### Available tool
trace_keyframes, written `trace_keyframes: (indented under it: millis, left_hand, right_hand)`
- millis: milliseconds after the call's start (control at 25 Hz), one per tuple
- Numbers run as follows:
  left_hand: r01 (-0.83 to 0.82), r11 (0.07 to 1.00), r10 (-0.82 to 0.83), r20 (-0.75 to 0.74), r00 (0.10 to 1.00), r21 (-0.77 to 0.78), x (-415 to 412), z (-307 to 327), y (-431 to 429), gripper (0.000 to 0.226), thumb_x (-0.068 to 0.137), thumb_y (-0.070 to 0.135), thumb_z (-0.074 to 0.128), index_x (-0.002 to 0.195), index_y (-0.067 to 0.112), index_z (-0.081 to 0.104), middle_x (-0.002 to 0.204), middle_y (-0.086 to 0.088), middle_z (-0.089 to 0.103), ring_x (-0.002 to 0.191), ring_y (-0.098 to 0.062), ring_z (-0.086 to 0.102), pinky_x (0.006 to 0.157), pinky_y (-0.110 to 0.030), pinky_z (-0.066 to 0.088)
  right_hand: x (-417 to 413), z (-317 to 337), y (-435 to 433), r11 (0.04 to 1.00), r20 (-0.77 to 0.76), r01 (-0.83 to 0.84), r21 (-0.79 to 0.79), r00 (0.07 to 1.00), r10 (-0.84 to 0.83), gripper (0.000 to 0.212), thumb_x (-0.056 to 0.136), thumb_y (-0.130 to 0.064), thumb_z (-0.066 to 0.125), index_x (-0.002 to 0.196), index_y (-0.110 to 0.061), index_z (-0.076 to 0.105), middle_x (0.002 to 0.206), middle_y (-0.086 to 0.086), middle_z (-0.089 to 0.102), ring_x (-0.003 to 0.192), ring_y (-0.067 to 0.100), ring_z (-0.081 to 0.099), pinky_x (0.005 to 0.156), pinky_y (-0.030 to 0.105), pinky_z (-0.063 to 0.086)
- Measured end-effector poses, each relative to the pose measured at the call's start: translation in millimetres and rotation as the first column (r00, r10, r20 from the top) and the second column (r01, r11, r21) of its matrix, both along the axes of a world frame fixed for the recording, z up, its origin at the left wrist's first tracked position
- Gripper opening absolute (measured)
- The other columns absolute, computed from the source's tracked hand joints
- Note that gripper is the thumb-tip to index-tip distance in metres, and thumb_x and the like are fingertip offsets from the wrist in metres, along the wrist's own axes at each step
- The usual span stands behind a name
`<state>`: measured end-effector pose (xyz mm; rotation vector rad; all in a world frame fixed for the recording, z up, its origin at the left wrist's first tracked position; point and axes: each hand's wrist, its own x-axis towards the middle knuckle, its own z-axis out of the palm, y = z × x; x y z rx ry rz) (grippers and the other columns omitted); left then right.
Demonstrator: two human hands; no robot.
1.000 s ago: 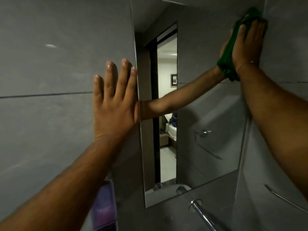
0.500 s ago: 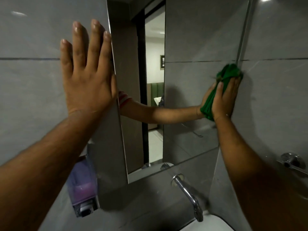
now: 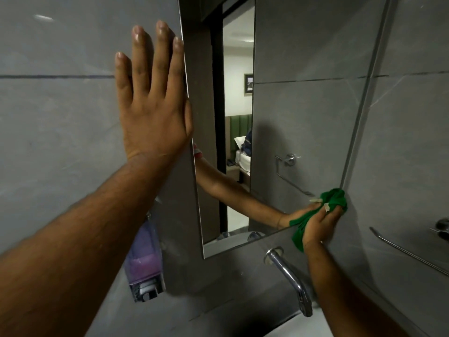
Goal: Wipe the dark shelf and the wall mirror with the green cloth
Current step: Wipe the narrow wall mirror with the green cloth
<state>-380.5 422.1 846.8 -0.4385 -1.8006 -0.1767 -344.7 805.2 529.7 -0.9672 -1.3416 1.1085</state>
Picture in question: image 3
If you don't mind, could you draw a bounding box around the person's right hand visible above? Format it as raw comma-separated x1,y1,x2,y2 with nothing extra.
302,205,345,252

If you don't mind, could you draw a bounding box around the person's left hand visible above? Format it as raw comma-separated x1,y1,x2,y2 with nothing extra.
115,20,194,162

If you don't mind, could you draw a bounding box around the green cleaning cloth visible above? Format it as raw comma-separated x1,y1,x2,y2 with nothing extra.
291,188,348,253

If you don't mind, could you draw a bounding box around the person's right forearm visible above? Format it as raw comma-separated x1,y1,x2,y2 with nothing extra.
304,240,409,337

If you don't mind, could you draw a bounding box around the person's left forearm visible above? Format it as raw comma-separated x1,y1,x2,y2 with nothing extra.
0,152,181,337

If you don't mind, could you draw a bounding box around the chrome towel holder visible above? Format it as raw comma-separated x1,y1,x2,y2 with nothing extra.
369,217,449,278

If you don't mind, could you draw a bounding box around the white sink basin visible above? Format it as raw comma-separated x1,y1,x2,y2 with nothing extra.
262,304,335,337

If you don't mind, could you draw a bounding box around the chrome wall faucet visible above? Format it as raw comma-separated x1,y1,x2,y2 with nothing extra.
263,246,313,318

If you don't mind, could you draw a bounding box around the frameless wall mirror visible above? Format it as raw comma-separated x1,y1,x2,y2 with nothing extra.
177,0,392,260

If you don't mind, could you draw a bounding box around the purple wall soap dispenser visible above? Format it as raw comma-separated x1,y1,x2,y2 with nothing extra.
124,210,166,303

